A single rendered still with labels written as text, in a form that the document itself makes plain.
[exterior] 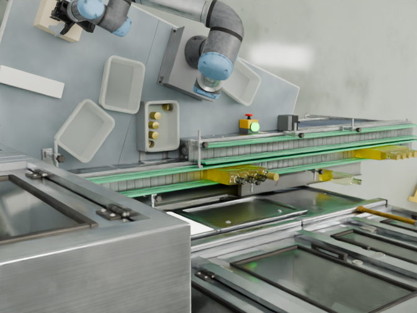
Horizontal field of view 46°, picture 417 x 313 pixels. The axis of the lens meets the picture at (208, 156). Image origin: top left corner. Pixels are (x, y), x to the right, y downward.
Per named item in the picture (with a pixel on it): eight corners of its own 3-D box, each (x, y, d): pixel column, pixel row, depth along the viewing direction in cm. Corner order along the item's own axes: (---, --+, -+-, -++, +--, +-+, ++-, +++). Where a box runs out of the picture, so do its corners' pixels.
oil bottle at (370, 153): (353, 156, 295) (395, 163, 273) (354, 147, 295) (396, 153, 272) (359, 155, 299) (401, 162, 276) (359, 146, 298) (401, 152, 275)
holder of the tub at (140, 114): (137, 161, 224) (145, 164, 218) (136, 100, 220) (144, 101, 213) (169, 158, 234) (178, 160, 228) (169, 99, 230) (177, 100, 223)
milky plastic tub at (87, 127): (46, 138, 199) (53, 141, 192) (78, 95, 205) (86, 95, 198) (79, 163, 209) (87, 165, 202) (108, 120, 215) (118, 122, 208)
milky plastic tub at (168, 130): (136, 150, 223) (146, 153, 216) (136, 100, 219) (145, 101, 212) (169, 147, 233) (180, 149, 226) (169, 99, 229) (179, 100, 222)
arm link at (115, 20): (138, 9, 172) (111, -8, 166) (128, 38, 171) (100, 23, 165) (128, 10, 178) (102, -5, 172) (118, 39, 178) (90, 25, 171)
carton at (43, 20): (42, -4, 190) (48, -6, 184) (80, 14, 200) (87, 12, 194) (33, 25, 189) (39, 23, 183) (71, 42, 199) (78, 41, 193)
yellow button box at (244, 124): (238, 132, 257) (247, 133, 251) (238, 118, 256) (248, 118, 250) (249, 131, 261) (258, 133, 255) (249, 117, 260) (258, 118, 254)
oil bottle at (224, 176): (202, 178, 231) (231, 186, 214) (202, 166, 230) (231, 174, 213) (212, 177, 234) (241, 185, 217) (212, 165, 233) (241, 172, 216)
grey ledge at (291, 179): (229, 192, 254) (243, 197, 245) (229, 176, 253) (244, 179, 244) (347, 172, 310) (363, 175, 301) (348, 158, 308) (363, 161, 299)
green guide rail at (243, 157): (195, 162, 227) (206, 164, 220) (195, 160, 226) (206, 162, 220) (411, 136, 329) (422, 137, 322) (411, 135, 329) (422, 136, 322)
